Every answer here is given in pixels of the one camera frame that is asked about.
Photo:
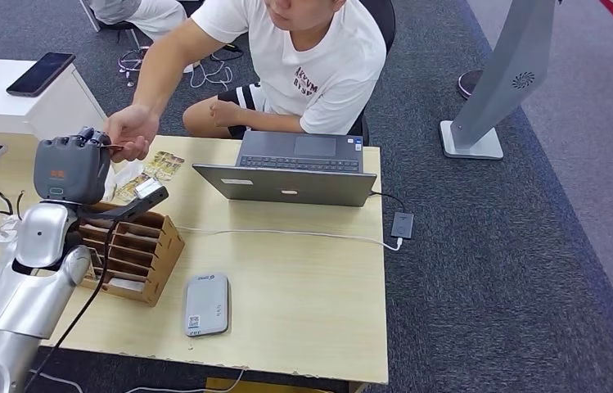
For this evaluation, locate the white cabinet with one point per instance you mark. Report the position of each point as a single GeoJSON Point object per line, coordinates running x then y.
{"type": "Point", "coordinates": [24, 116]}

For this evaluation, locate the grey kiosk stand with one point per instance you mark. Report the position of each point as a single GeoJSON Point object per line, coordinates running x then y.
{"type": "Point", "coordinates": [501, 65]}

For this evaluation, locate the black smartphone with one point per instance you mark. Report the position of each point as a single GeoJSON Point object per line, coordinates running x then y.
{"type": "Point", "coordinates": [40, 74]}

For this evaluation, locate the grey laptop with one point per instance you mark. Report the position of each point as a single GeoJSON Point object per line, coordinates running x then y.
{"type": "Point", "coordinates": [284, 187]}

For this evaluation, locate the white frame leg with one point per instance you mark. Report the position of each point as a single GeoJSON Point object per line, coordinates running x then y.
{"type": "Point", "coordinates": [89, 13]}

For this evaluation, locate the grey card reader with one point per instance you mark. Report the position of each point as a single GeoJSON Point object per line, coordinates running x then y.
{"type": "Point", "coordinates": [207, 304]}

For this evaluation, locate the wooden card organizer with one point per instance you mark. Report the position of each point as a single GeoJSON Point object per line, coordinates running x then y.
{"type": "Point", "coordinates": [149, 244]}

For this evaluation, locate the background person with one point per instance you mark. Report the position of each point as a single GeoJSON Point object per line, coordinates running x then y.
{"type": "Point", "coordinates": [143, 13]}

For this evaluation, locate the round black base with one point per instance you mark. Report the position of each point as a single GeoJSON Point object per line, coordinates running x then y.
{"type": "Point", "coordinates": [469, 85]}

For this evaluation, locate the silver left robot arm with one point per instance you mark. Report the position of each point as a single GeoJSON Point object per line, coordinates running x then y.
{"type": "Point", "coordinates": [18, 304]}

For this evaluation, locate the white charger plug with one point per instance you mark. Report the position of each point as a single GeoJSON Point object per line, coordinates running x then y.
{"type": "Point", "coordinates": [5, 230]}

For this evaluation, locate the person's right forearm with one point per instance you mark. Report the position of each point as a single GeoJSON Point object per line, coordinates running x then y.
{"type": "Point", "coordinates": [168, 70]}

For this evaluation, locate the black office chair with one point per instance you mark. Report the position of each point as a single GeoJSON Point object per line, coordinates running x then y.
{"type": "Point", "coordinates": [384, 21]}

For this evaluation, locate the person's left hand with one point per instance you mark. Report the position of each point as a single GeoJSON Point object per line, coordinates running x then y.
{"type": "Point", "coordinates": [225, 114]}

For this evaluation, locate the person's left forearm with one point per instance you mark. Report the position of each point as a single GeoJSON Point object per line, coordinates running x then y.
{"type": "Point", "coordinates": [273, 122]}

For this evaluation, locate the black power adapter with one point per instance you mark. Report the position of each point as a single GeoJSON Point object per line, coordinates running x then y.
{"type": "Point", "coordinates": [402, 225]}

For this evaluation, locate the patterned room key card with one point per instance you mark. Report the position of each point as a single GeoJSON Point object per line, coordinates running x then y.
{"type": "Point", "coordinates": [113, 146]}

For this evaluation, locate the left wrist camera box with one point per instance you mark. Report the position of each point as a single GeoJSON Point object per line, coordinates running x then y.
{"type": "Point", "coordinates": [149, 189]}

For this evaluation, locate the small white tissue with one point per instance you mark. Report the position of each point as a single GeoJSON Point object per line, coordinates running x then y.
{"type": "Point", "coordinates": [128, 172]}

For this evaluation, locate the white card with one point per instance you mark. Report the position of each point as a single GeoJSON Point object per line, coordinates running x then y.
{"type": "Point", "coordinates": [127, 283]}

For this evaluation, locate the metal stool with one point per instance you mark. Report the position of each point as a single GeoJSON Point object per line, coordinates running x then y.
{"type": "Point", "coordinates": [130, 57]}

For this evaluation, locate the person's right hand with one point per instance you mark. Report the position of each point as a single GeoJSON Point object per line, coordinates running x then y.
{"type": "Point", "coordinates": [132, 133]}

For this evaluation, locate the dark card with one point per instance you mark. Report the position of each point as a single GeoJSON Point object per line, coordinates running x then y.
{"type": "Point", "coordinates": [94, 266]}

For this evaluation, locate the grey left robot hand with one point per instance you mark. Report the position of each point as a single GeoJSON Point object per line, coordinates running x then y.
{"type": "Point", "coordinates": [70, 168]}

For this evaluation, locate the patterned yellow card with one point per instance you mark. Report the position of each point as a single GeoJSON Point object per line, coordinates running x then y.
{"type": "Point", "coordinates": [151, 161]}
{"type": "Point", "coordinates": [128, 190]}

